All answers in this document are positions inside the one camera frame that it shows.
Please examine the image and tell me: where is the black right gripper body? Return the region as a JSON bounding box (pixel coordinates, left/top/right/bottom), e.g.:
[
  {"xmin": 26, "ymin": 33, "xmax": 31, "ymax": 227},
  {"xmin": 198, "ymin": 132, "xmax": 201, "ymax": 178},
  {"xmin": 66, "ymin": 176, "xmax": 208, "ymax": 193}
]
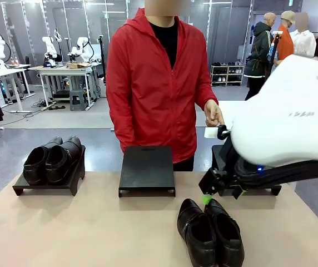
[{"xmin": 198, "ymin": 166, "xmax": 245, "ymax": 199}]

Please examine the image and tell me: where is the black buckle shoe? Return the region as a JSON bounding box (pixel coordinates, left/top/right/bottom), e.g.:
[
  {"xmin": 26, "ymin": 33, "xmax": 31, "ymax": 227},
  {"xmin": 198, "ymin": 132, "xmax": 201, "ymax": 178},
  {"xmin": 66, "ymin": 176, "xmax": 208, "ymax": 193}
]
[
  {"xmin": 204, "ymin": 197, "xmax": 245, "ymax": 267},
  {"xmin": 177, "ymin": 198, "xmax": 218, "ymax": 267}
]

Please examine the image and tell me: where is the black loafer shoe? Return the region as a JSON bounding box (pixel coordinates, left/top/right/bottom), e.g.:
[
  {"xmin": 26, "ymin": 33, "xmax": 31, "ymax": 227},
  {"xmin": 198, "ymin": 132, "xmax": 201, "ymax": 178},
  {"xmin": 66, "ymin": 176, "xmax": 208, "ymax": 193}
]
[
  {"xmin": 45, "ymin": 135, "xmax": 82, "ymax": 184},
  {"xmin": 23, "ymin": 136, "xmax": 64, "ymax": 186}
]

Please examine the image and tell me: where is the person's right forearm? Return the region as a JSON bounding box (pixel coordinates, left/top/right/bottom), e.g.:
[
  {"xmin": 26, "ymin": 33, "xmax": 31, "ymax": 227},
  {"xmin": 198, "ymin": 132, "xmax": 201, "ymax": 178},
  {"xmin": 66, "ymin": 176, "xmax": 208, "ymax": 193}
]
[{"xmin": 106, "ymin": 91, "xmax": 125, "ymax": 148}]

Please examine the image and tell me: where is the person's left forearm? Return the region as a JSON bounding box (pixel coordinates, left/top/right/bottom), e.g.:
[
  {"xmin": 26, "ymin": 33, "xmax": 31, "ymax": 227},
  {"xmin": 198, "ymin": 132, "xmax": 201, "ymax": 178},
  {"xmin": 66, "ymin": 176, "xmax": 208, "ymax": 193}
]
[{"xmin": 186, "ymin": 69, "xmax": 219, "ymax": 111}]

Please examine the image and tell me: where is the black shoe stand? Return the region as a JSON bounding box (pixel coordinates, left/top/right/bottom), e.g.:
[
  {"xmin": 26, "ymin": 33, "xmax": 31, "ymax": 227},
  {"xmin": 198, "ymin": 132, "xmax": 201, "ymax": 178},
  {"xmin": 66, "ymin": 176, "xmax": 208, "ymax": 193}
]
[
  {"xmin": 118, "ymin": 146, "xmax": 176, "ymax": 198},
  {"xmin": 211, "ymin": 144, "xmax": 282, "ymax": 197},
  {"xmin": 12, "ymin": 144, "xmax": 86, "ymax": 197}
]

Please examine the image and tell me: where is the person in red jacket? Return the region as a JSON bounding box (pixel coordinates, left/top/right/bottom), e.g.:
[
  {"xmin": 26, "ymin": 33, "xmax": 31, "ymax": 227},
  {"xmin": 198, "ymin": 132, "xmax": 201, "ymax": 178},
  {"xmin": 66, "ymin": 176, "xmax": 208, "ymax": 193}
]
[{"xmin": 105, "ymin": 0, "xmax": 220, "ymax": 172}]

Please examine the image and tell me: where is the person in white shirt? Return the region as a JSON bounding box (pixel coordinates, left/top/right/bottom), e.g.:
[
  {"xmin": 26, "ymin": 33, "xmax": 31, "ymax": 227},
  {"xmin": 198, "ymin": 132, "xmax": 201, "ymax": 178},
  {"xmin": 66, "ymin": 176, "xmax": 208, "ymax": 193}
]
[{"xmin": 289, "ymin": 12, "xmax": 317, "ymax": 58}]

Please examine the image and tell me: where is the person's left hand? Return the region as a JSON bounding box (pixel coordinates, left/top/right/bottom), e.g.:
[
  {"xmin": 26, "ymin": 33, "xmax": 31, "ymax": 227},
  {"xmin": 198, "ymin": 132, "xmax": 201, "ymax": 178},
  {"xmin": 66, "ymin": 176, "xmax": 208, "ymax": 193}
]
[{"xmin": 203, "ymin": 99, "xmax": 225, "ymax": 127}]

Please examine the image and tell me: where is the wooden shoe rack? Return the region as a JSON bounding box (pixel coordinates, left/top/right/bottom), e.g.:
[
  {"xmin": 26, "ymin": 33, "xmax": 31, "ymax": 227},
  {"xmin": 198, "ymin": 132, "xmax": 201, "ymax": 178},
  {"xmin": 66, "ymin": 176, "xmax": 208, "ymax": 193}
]
[{"xmin": 210, "ymin": 64, "xmax": 245, "ymax": 87}]

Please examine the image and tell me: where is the mannequin in dark jacket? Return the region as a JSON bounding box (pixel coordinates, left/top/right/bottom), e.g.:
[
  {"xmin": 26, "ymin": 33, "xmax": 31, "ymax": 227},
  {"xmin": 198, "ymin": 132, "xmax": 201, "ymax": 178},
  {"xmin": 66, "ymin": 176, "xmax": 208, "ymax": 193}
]
[{"xmin": 244, "ymin": 12, "xmax": 279, "ymax": 101}]

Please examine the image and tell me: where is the mannequin in orange shirt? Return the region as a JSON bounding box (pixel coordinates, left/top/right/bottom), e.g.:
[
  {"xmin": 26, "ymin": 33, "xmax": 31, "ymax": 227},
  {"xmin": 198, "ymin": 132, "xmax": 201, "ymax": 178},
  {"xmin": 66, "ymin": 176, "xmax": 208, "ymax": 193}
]
[{"xmin": 275, "ymin": 10, "xmax": 296, "ymax": 62}]

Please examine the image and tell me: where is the grey step stool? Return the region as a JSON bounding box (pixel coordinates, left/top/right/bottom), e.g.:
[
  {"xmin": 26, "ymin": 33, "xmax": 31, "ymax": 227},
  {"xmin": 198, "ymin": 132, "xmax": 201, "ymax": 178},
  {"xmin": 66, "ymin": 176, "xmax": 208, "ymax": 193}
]
[{"xmin": 69, "ymin": 89, "xmax": 89, "ymax": 111}]

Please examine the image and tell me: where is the black tripod pole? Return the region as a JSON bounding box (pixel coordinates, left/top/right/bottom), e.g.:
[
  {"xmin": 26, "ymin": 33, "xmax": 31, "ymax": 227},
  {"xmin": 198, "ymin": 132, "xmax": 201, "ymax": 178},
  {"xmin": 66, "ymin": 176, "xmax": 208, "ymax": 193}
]
[{"xmin": 98, "ymin": 34, "xmax": 106, "ymax": 80}]

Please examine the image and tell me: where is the cardboard box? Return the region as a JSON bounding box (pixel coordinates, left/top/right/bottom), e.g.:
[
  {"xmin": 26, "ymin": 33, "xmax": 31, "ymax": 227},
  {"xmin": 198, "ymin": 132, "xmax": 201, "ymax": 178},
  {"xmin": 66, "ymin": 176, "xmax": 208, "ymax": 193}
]
[{"xmin": 66, "ymin": 62, "xmax": 92, "ymax": 70}]

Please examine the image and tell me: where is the white lab table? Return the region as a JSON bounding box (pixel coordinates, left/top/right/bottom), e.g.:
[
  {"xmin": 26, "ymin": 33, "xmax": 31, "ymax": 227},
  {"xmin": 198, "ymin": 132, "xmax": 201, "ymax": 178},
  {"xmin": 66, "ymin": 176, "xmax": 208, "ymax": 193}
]
[
  {"xmin": 0, "ymin": 63, "xmax": 36, "ymax": 112},
  {"xmin": 27, "ymin": 62, "xmax": 102, "ymax": 111}
]

